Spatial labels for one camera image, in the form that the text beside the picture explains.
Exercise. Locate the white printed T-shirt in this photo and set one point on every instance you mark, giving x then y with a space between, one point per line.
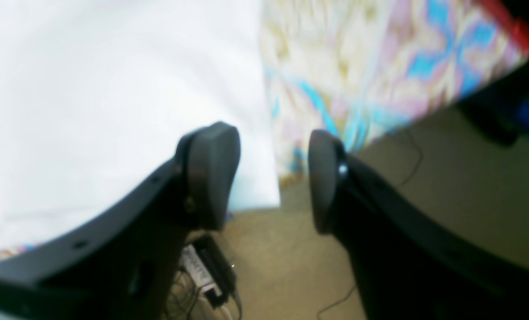
96 94

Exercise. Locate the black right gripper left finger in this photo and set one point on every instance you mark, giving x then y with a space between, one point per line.
120 265

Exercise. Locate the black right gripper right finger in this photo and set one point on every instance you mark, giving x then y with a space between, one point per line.
406 266

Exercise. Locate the patterned pastel tablecloth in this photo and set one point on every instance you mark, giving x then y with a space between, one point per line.
363 68

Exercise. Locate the white label reading chouquette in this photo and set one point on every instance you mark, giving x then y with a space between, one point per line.
198 271

